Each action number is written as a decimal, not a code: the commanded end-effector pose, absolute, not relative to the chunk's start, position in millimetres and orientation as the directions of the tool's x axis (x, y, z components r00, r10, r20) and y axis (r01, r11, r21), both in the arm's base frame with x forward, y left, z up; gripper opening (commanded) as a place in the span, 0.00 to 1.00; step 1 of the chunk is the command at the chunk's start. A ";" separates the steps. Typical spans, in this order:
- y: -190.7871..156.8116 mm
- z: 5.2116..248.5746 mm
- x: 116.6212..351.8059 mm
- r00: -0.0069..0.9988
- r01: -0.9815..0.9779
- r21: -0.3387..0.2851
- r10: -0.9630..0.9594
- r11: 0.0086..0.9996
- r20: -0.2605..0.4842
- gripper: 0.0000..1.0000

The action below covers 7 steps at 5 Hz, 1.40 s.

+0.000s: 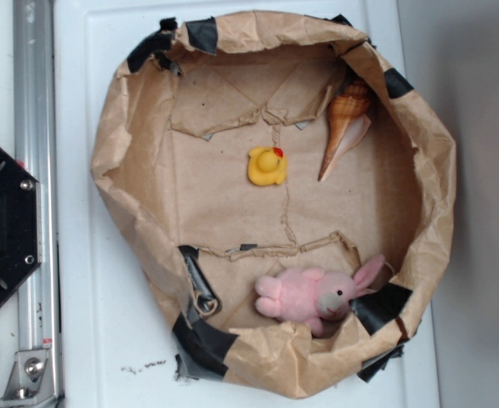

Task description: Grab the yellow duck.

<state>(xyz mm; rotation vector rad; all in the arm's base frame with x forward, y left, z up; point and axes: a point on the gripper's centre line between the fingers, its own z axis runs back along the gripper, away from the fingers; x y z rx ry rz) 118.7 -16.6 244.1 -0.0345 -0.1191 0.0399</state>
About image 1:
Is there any metal corner bracket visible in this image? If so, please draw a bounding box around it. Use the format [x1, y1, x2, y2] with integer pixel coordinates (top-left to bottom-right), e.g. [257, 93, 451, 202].
[0, 348, 57, 407]

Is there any yellow rubber duck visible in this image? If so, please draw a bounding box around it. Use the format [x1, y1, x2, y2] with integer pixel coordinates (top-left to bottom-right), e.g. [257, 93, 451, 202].
[247, 146, 287, 186]

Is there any pink plush bunny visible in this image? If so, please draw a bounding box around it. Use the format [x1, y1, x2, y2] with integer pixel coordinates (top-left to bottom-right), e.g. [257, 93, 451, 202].
[255, 255, 385, 337]

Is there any brown paper bag bin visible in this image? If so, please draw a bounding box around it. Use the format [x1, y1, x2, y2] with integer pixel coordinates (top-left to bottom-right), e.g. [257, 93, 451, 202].
[91, 11, 456, 398]

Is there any orange spiral seashell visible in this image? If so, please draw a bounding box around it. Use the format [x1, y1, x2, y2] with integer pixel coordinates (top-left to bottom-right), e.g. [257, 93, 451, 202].
[318, 79, 371, 181]

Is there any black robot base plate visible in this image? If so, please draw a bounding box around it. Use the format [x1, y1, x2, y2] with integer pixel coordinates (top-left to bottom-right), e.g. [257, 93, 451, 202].
[0, 147, 41, 308]

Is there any aluminium extrusion rail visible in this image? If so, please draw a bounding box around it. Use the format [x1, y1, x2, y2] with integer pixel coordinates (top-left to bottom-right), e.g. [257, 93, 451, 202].
[13, 1, 65, 407]

